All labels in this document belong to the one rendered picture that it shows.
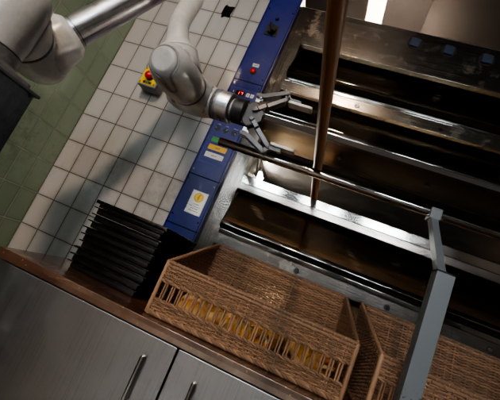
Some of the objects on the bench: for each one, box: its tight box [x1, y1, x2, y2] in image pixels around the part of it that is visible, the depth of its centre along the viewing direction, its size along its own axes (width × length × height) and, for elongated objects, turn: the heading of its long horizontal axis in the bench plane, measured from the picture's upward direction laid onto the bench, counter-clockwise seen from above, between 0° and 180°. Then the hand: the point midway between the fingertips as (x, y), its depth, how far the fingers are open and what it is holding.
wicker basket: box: [144, 244, 362, 400], centre depth 115 cm, size 49×56×28 cm
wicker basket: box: [346, 302, 500, 400], centre depth 101 cm, size 49×56×28 cm
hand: (299, 130), depth 98 cm, fingers open, 13 cm apart
